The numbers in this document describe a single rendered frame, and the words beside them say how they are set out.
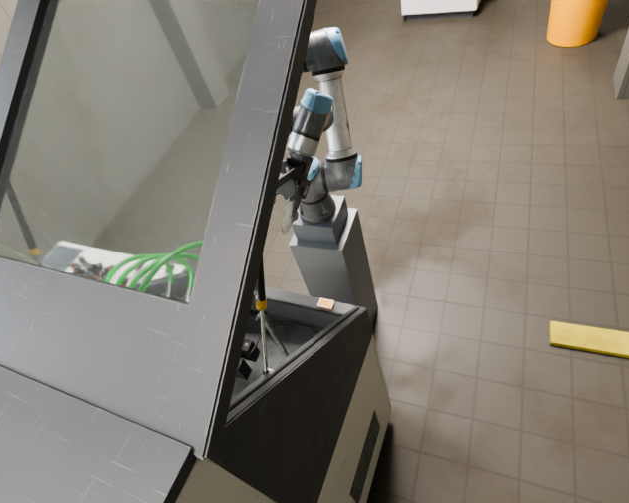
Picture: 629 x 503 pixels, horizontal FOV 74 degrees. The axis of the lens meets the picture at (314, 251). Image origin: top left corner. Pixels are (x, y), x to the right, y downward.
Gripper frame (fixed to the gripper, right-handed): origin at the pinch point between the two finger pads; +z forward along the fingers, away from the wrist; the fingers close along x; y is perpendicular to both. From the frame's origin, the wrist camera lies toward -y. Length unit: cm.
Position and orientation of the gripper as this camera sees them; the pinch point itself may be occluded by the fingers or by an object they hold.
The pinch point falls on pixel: (271, 224)
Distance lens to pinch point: 112.3
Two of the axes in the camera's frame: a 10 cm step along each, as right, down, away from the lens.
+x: -8.4, -4.3, 3.3
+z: -3.4, 8.9, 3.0
